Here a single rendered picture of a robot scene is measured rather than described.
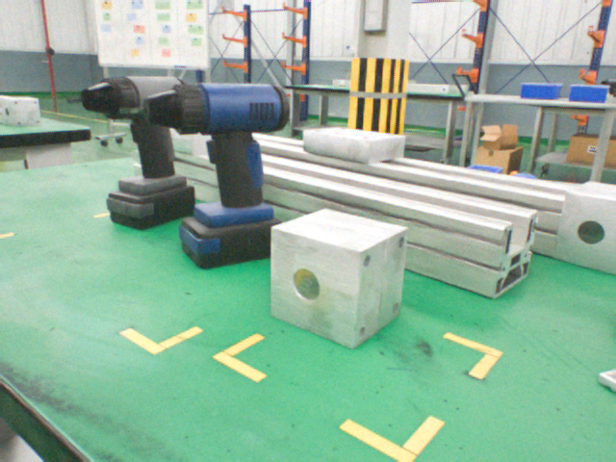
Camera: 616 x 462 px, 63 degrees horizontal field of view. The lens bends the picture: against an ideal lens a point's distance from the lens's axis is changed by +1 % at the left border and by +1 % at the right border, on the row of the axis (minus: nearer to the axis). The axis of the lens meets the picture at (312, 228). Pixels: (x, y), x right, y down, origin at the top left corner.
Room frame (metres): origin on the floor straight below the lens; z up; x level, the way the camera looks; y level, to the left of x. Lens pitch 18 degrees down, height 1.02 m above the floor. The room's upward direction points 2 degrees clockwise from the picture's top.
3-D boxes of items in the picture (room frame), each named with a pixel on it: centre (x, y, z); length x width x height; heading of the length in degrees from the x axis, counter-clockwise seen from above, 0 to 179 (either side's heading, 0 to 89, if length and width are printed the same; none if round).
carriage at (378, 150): (0.96, -0.07, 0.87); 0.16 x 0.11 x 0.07; 47
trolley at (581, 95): (3.57, -1.48, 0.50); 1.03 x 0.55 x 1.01; 64
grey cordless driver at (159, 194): (0.75, 0.27, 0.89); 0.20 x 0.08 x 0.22; 149
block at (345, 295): (0.47, -0.03, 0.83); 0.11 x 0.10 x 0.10; 144
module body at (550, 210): (0.96, -0.07, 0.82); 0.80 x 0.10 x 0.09; 47
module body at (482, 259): (0.82, 0.06, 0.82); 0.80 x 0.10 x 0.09; 47
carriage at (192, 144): (0.99, 0.24, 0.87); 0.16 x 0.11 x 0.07; 47
